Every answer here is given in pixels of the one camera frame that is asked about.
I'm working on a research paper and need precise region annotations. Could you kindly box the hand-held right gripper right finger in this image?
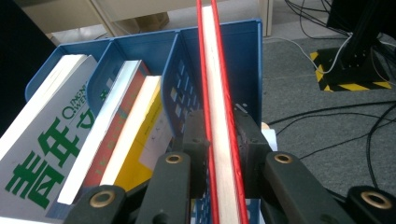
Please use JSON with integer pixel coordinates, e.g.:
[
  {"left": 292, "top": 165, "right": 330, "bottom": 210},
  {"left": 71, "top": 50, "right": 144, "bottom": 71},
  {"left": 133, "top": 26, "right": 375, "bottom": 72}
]
[{"left": 233, "top": 110, "right": 272, "bottom": 201}]

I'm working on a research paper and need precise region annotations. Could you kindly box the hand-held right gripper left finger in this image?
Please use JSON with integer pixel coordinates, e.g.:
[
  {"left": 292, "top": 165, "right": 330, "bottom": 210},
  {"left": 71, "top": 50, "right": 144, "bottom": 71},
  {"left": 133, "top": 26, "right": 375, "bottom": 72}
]
[{"left": 181, "top": 109, "right": 210, "bottom": 200}]

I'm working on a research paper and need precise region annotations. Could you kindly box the red book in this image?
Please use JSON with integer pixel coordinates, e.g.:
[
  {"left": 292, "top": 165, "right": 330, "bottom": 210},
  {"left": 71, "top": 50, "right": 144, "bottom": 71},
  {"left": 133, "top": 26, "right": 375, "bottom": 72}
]
[{"left": 195, "top": 0, "right": 250, "bottom": 224}]

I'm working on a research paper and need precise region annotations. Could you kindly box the yellow book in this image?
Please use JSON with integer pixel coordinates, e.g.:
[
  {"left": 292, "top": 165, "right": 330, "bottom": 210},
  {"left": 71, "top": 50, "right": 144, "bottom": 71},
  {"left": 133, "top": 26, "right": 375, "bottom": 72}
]
[{"left": 100, "top": 75, "right": 173, "bottom": 192}]

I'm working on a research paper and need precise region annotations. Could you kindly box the teal cover book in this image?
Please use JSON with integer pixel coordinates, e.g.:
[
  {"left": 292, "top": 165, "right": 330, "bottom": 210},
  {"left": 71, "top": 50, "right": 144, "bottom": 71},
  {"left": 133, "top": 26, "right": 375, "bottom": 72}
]
[{"left": 57, "top": 59, "right": 151, "bottom": 205}]

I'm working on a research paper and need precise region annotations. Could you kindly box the blue plastic file rack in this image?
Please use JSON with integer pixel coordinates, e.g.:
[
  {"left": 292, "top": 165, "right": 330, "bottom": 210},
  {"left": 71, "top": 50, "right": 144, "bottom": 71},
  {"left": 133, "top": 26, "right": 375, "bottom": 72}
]
[{"left": 24, "top": 18, "right": 263, "bottom": 224}]

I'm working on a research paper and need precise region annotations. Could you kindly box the white picture-grid book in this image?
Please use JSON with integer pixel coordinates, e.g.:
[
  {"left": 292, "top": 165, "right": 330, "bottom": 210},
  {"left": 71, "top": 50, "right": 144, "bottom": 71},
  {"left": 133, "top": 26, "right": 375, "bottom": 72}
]
[{"left": 0, "top": 54, "right": 101, "bottom": 224}]

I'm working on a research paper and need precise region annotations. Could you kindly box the black striped stand base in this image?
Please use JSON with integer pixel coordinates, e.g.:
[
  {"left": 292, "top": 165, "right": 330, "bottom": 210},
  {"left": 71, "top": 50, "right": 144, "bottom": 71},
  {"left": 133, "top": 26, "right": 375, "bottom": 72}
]
[{"left": 309, "top": 46, "right": 394, "bottom": 93}]

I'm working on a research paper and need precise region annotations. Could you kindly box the cardboard box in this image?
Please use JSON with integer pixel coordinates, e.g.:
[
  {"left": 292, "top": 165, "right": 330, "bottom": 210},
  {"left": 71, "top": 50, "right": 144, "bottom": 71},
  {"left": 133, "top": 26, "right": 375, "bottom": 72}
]
[{"left": 116, "top": 12, "right": 171, "bottom": 34}]

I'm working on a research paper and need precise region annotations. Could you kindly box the black metal stand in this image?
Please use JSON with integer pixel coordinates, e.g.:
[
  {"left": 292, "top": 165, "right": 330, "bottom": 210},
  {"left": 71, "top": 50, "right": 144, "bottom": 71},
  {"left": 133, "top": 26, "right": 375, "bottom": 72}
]
[{"left": 326, "top": 0, "right": 396, "bottom": 71}]

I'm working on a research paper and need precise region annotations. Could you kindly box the beige wooden desk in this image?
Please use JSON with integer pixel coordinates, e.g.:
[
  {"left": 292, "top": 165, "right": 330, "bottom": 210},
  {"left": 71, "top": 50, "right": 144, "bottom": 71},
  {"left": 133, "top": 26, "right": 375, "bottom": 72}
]
[{"left": 13, "top": 0, "right": 273, "bottom": 37}]

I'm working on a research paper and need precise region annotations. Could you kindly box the black curtain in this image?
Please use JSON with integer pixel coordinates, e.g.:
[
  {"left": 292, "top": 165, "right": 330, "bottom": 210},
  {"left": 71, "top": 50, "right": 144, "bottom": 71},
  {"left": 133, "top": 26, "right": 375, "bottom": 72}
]
[{"left": 0, "top": 0, "right": 58, "bottom": 138}]

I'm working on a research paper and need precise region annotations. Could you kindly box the thin black floor cable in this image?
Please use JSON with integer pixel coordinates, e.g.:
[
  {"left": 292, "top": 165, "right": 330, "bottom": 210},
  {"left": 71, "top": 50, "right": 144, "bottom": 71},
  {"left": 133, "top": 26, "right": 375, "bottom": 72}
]
[{"left": 266, "top": 100, "right": 396, "bottom": 126}]

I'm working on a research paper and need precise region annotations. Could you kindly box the long black floor cable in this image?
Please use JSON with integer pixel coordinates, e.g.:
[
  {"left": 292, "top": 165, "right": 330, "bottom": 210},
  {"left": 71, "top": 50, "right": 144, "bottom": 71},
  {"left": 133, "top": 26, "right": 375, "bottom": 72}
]
[{"left": 365, "top": 103, "right": 396, "bottom": 191}]

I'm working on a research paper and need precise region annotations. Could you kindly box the white stand cable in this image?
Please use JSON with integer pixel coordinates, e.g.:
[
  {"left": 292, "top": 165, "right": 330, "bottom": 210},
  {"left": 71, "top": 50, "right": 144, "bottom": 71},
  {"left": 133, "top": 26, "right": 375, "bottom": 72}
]
[{"left": 266, "top": 32, "right": 354, "bottom": 76}]

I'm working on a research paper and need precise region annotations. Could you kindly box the black wall socket cable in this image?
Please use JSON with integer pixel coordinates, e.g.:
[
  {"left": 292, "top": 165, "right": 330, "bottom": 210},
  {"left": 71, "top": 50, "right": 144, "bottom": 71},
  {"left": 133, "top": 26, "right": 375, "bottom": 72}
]
[{"left": 284, "top": 0, "right": 353, "bottom": 37}]

